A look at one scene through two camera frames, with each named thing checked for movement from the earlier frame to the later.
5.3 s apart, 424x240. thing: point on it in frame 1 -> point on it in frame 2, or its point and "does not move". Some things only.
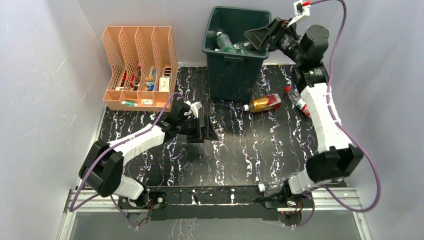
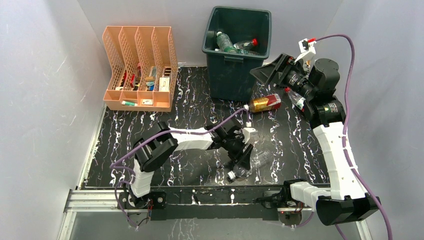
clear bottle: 272,187 -> 257,161
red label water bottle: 239,45 does not move
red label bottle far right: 296,98 does not move
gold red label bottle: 272,102 does not move
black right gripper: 259,37 -> 285,66
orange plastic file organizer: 144,67 does not move
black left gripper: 207,133 -> 242,158
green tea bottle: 224,43 does not move
